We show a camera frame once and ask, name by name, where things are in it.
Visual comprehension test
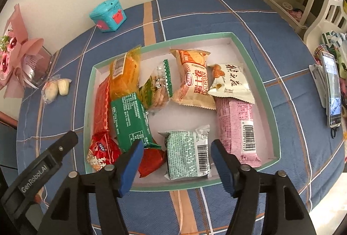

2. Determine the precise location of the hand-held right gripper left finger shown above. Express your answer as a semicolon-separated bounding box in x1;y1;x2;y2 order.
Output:
41;140;145;235

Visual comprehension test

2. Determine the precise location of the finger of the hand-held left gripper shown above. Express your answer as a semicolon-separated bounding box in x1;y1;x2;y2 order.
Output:
41;131;79;168

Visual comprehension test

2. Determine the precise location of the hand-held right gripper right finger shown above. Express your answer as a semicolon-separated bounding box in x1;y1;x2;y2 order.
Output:
211;139;318;235

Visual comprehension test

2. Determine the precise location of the small red snack packet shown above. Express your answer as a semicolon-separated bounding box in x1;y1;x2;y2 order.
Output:
138;147;167;178

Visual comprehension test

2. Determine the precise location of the round red snack packet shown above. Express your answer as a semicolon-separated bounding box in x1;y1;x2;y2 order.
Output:
86;132;122;173

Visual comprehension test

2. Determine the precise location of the pale green snack packet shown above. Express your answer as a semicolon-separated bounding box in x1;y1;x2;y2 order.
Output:
158;124;212;181

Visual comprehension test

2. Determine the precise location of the dark green snack packet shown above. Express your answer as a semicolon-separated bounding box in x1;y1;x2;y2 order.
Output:
110;92;162;153

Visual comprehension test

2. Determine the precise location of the pink snack packet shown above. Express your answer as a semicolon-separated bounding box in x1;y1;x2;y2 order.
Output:
214;97;262;168

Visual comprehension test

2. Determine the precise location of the long red snack packet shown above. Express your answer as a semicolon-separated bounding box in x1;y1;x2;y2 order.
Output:
92;75;112;138

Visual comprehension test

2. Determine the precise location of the green-rimmed white cardboard box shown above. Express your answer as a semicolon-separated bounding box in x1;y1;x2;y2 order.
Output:
83;32;281;192

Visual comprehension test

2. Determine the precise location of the clear green-edged biscuit packet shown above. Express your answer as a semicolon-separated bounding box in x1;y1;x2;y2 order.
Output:
138;59;174;116

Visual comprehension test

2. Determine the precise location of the white snack packet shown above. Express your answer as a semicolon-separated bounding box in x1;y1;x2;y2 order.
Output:
207;63;256;104

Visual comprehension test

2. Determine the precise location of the yellow snack packet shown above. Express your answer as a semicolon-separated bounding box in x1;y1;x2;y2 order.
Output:
109;44;142;100

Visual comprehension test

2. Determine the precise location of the clear wrapped white snack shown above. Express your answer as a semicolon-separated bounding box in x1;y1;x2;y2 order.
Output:
41;76;61;104

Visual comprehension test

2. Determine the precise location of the white jelly cup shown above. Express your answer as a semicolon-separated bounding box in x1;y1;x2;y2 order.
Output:
58;78;72;96

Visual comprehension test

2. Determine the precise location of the clear plastic box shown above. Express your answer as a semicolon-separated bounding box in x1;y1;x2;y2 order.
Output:
30;45;59;82

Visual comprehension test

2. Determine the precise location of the cream orange snack packet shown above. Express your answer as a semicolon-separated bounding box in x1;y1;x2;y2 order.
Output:
169;49;217;110

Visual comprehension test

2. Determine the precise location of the pink flower bouquet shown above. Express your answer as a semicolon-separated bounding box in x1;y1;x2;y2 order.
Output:
0;3;45;98

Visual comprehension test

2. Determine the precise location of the white phone stand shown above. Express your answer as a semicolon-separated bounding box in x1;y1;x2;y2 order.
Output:
309;63;328;109

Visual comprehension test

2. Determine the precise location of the teal toy cube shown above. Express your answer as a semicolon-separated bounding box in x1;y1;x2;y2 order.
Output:
89;0;127;33

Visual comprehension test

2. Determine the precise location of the smartphone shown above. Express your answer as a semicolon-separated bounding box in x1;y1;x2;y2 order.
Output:
321;51;342;128

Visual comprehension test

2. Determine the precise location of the blue plaid bedsheet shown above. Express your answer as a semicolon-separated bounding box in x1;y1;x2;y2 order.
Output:
16;0;346;235

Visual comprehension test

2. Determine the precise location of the white chair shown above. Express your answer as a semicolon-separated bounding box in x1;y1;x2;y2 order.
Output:
303;0;347;46

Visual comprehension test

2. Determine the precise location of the green white checked bag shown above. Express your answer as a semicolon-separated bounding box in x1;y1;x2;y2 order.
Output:
321;30;347;48

